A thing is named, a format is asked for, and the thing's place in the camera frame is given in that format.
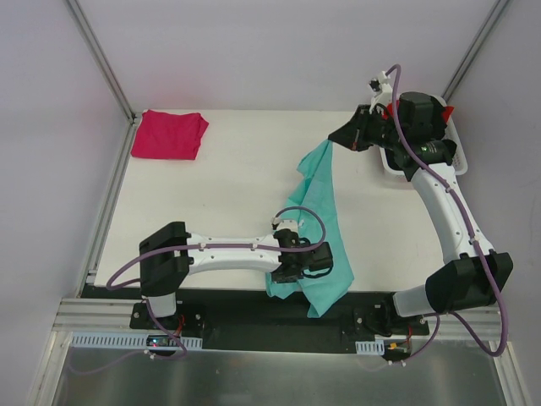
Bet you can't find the red t shirt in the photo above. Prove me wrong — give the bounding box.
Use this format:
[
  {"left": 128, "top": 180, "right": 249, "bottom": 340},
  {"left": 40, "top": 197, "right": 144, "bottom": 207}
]
[{"left": 382, "top": 103, "right": 454, "bottom": 123}]

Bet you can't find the white plastic basket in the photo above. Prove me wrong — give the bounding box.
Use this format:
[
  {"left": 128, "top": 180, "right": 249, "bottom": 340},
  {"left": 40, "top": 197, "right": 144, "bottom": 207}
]
[{"left": 380, "top": 91, "right": 467, "bottom": 182}]

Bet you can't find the left grey cable duct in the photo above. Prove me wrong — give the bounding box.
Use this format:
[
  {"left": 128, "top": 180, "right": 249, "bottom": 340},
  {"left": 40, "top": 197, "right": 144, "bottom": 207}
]
[{"left": 71, "top": 332, "right": 178, "bottom": 350}]

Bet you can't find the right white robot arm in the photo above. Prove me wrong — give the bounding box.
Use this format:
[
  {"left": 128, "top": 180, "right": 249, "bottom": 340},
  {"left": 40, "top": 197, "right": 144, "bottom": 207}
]
[{"left": 328, "top": 91, "right": 513, "bottom": 337}]

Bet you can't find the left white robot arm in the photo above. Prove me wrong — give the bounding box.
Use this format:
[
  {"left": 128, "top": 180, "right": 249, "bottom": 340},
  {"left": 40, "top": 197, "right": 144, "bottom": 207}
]
[{"left": 139, "top": 219, "right": 333, "bottom": 330}]

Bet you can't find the right grey cable duct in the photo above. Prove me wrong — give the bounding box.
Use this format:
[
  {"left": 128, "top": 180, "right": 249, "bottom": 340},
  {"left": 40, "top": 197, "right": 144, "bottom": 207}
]
[{"left": 355, "top": 339, "right": 385, "bottom": 356}]

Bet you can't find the folded pink t shirt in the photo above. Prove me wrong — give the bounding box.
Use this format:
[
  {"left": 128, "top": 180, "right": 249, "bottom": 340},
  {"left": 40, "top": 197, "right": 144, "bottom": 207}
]
[{"left": 130, "top": 110, "right": 209, "bottom": 161}]

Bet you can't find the left aluminium frame post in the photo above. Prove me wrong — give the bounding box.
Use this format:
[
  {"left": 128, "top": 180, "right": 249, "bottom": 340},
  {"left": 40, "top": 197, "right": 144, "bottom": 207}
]
[{"left": 63, "top": 0, "right": 136, "bottom": 123}]

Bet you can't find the black t shirt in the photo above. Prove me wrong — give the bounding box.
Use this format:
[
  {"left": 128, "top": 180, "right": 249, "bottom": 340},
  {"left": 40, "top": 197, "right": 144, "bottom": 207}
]
[{"left": 430, "top": 96, "right": 456, "bottom": 166}]

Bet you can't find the teal t shirt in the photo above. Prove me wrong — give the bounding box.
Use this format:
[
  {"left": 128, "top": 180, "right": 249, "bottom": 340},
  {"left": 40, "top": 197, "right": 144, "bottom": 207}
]
[{"left": 265, "top": 140, "right": 354, "bottom": 318}]

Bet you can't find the aluminium front rail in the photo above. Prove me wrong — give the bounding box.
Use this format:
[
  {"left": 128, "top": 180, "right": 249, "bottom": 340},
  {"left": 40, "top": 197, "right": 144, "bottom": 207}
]
[{"left": 52, "top": 297, "right": 140, "bottom": 337}]

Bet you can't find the aluminium frame post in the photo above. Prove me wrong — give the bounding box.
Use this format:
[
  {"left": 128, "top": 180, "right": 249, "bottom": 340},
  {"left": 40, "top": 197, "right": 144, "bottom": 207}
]
[
  {"left": 63, "top": 0, "right": 136, "bottom": 123},
  {"left": 441, "top": 0, "right": 514, "bottom": 102}
]

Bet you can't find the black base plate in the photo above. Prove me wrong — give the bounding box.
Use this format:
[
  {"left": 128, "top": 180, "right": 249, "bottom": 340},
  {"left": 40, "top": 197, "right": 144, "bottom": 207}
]
[{"left": 82, "top": 287, "right": 429, "bottom": 354}]

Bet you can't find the right aluminium frame post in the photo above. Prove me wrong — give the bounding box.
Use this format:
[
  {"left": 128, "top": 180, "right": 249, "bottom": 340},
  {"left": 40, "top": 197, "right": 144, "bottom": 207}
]
[{"left": 441, "top": 0, "right": 514, "bottom": 102}]

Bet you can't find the grey cable duct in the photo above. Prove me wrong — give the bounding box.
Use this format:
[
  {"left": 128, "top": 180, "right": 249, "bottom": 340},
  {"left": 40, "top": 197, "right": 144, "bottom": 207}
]
[
  {"left": 355, "top": 339, "right": 385, "bottom": 356},
  {"left": 71, "top": 332, "right": 178, "bottom": 350}
]

